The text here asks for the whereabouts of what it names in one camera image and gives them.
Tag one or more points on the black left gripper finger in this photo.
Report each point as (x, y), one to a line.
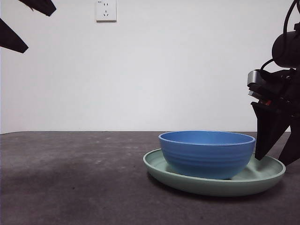
(11, 38)
(42, 5)

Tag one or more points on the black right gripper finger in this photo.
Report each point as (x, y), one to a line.
(293, 147)
(269, 129)

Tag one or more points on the blue ribbed bowl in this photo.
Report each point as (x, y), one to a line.
(206, 159)

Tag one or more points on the green round plate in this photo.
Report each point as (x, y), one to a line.
(211, 188)

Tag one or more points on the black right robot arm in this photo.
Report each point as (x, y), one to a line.
(288, 50)

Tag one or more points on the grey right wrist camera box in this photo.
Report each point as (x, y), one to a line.
(255, 77)

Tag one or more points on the white wall socket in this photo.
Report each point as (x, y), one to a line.
(106, 11)

